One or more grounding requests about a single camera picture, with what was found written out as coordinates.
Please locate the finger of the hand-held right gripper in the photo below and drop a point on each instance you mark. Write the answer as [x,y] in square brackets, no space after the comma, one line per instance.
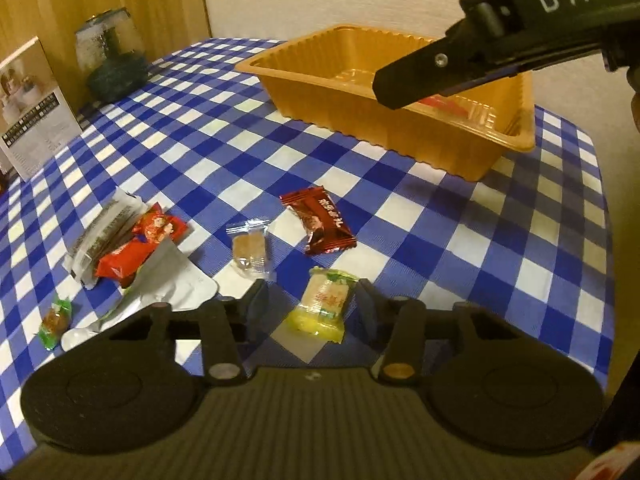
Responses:
[420,77]

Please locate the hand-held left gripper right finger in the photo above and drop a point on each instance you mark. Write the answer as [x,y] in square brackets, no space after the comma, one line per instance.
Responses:
[367,307]

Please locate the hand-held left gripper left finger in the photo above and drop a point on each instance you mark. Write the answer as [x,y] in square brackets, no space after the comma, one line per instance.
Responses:
[256,300]

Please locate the plain red snack packet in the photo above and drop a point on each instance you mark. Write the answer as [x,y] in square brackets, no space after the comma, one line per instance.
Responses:
[450,107]

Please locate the yellow green snack packet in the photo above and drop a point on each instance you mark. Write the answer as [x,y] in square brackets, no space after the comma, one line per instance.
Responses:
[322,305]

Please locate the dark red candy packet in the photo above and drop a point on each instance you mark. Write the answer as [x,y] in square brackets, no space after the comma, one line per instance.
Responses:
[320,220]

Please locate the orange plastic tray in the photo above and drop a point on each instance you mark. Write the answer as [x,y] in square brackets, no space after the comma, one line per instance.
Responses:
[320,85]

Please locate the clear wrapped brown candy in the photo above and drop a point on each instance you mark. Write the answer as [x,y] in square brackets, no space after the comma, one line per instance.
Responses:
[248,250]

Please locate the silver foil packet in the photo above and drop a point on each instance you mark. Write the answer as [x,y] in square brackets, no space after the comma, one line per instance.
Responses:
[170,285]

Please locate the red snack packet with picture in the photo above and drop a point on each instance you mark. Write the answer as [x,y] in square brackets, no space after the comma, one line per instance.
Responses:
[135,250]

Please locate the grey striped snack packet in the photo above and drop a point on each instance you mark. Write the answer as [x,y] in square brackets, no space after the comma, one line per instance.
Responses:
[102,232]

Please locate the blue white checkered tablecloth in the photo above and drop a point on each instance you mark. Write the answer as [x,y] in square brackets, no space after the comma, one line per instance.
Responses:
[200,135]

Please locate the small white wrapper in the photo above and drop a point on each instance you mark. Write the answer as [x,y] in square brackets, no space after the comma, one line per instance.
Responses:
[77,337]

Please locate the small green wrapped candy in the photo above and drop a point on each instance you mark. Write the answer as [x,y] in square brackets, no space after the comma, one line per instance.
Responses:
[55,322]

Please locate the glass jar with green lid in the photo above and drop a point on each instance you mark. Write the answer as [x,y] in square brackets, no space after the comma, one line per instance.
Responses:
[112,75]

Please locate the white printed box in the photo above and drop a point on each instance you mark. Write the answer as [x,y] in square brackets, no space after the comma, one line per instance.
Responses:
[30,110]

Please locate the red white garment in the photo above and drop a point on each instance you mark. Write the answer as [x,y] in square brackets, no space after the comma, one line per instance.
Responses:
[620,466]

